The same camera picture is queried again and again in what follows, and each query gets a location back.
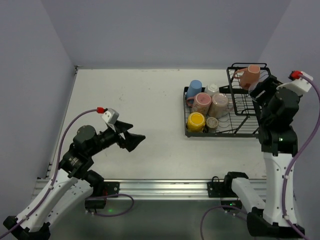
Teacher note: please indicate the salmon polka dot mug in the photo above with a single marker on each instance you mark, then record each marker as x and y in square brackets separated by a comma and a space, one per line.
[247, 76]

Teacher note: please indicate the clear faceted glass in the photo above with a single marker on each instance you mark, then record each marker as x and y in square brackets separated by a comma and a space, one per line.
[254, 90]

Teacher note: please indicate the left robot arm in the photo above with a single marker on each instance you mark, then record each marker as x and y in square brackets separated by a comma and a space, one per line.
[73, 181]

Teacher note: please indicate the aluminium mounting rail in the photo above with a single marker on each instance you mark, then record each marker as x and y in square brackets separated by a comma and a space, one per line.
[153, 189]

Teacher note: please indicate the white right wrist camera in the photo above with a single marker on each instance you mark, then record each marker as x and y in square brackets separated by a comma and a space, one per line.
[298, 84]

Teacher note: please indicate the yellow ceramic mug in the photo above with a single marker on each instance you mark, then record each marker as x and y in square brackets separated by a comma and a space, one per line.
[196, 122]

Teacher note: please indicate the small speckled glass cup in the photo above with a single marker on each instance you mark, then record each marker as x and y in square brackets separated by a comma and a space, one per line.
[211, 124]

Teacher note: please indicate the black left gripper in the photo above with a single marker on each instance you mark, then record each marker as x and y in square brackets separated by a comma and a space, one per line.
[120, 138]

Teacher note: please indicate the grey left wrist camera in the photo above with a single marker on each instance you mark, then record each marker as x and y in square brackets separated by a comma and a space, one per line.
[110, 116]

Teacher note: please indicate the black two-tier dish rack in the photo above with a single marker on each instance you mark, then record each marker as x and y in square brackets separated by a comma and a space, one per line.
[240, 120]

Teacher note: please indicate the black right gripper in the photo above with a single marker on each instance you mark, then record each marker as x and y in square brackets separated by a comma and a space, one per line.
[261, 88]

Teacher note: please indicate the white ceramic cup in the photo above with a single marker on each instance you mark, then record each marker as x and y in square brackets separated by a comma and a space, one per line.
[211, 89]

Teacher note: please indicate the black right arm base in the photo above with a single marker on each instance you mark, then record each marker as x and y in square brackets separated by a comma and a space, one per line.
[221, 189]

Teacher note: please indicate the pink smiley face mug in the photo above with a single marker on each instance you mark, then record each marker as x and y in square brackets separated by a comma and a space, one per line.
[199, 103]

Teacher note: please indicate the light blue plastic cup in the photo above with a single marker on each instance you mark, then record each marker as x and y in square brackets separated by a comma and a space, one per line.
[195, 87]

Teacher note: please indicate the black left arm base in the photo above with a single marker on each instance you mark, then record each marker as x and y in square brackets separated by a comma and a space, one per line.
[101, 192]

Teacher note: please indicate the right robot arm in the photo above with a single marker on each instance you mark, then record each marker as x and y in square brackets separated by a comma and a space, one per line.
[275, 216]

